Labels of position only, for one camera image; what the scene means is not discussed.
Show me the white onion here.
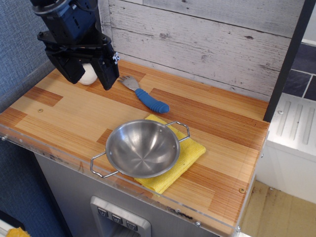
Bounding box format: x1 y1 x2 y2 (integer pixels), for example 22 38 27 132
79 63 98 85

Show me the silver dispenser panel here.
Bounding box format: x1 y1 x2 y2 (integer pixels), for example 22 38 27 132
90 196 152 237

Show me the white ribbed sink unit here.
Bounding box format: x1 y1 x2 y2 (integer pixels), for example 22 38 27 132
256 93 316 203

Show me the blue-handled spork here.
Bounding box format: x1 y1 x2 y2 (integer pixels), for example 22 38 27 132
119 76 170 114

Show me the yellow folded cloth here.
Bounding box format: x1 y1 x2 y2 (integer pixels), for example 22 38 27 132
132 114 207 195

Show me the steel two-handled pan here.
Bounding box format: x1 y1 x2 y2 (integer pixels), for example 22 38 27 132
90 119 190 178

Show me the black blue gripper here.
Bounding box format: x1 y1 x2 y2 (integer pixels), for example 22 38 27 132
33 0 119 90

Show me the yellow object at corner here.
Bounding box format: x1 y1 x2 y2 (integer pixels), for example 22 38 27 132
6 228 30 237

